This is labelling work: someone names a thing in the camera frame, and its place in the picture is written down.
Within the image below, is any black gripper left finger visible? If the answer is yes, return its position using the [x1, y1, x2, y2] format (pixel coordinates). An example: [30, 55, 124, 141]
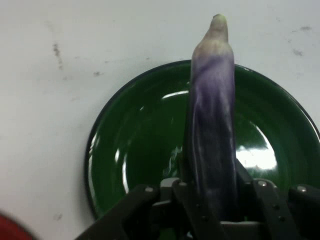
[74, 177, 226, 240]

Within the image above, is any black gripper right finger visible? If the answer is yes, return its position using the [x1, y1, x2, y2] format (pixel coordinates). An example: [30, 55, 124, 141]
[235, 158, 320, 240]

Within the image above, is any purple eggplant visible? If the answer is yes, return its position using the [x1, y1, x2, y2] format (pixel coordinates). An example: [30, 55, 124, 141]
[181, 13, 240, 223]

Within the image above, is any dark green round plate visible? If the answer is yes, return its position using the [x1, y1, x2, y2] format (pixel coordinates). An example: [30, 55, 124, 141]
[84, 59, 320, 222]

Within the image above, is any red round bowl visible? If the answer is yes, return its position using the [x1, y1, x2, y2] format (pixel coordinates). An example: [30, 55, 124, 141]
[0, 211, 35, 240]

